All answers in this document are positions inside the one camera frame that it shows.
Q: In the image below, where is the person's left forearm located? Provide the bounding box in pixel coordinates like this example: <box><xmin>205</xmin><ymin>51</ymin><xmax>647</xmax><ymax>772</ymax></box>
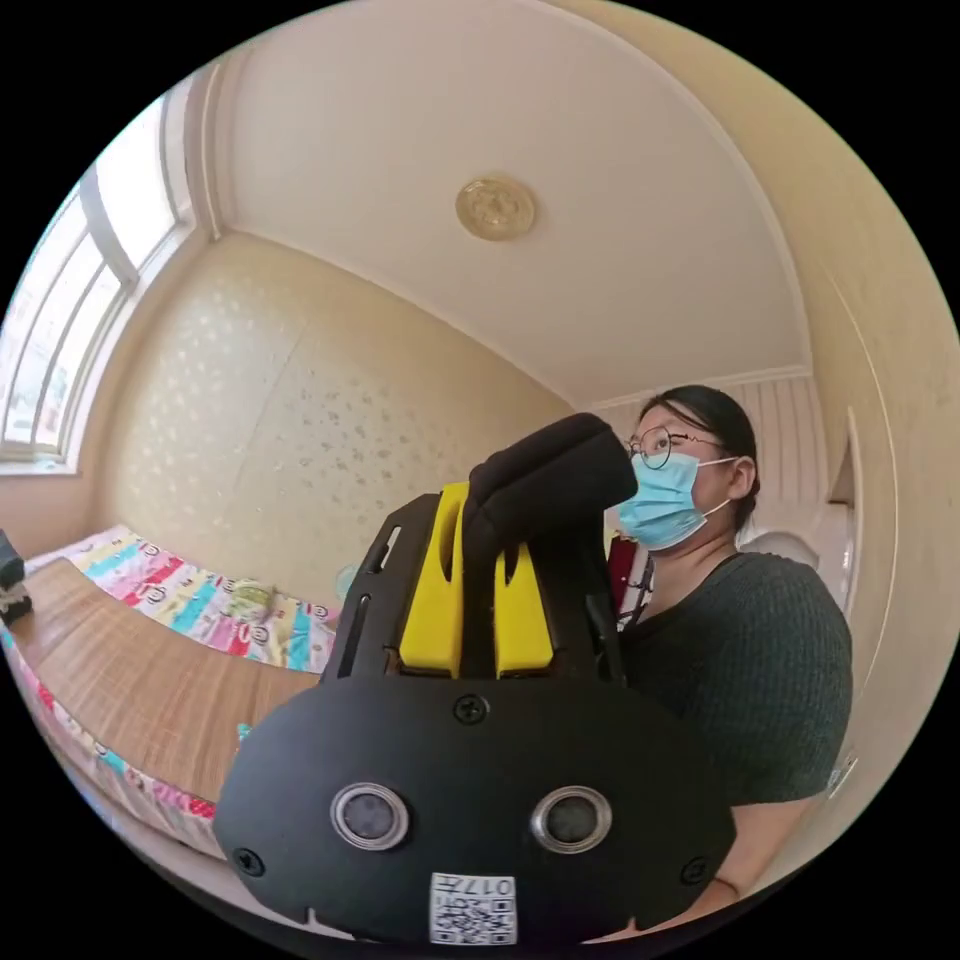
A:
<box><xmin>708</xmin><ymin>793</ymin><xmax>815</xmax><ymax>901</ymax></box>

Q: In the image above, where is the window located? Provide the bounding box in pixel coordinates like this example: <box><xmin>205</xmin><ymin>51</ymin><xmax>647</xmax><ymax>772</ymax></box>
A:
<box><xmin>0</xmin><ymin>73</ymin><xmax>205</xmax><ymax>478</ymax></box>

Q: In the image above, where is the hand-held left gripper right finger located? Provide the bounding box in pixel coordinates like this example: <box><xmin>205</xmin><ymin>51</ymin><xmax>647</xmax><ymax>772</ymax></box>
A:
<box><xmin>494</xmin><ymin>542</ymin><xmax>557</xmax><ymax>677</ymax></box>

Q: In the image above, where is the bed with woven mat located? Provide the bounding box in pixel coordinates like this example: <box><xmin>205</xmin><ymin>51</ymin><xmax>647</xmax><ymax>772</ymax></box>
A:
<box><xmin>0</xmin><ymin>523</ymin><xmax>348</xmax><ymax>862</ymax></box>

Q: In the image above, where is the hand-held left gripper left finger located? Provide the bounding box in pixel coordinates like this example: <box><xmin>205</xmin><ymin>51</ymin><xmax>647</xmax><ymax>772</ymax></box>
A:
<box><xmin>398</xmin><ymin>482</ymin><xmax>472</xmax><ymax>677</ymax></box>

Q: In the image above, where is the person's body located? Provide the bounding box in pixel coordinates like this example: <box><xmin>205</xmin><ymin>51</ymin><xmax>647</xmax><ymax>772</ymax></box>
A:
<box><xmin>604</xmin><ymin>384</ymin><xmax>856</xmax><ymax>810</ymax></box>

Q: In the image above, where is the round golden ceiling lamp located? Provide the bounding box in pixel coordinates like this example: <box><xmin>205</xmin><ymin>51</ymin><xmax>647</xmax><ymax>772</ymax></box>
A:
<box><xmin>454</xmin><ymin>175</ymin><xmax>539</xmax><ymax>244</ymax></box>

